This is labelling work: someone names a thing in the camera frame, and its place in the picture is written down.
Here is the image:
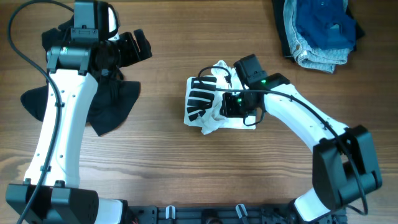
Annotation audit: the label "light blue denim jeans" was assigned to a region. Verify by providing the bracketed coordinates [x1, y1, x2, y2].
[283, 0, 353, 73]

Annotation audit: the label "right black camera cable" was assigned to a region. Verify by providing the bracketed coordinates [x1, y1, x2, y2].
[197, 65, 369, 216]

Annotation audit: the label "black camera cable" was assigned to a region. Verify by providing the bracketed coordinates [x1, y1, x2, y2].
[6, 0, 75, 224]
[197, 65, 369, 216]

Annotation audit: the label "black folded garment under jeans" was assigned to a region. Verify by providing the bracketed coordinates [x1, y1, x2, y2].
[272, 0, 366, 63]

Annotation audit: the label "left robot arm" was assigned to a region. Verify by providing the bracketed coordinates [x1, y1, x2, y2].
[6, 1, 152, 223]

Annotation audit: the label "white t-shirt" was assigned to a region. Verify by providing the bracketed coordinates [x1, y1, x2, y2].
[184, 60, 256, 135]

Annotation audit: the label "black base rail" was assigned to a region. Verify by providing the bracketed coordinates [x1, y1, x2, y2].
[124, 203, 348, 224]

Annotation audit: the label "left black camera cable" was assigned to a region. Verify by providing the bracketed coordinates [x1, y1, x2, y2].
[6, 0, 75, 224]

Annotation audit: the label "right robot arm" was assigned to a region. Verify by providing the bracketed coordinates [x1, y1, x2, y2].
[221, 54, 382, 223]

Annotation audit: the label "black t-shirt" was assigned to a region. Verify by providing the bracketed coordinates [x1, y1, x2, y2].
[20, 15, 141, 137]

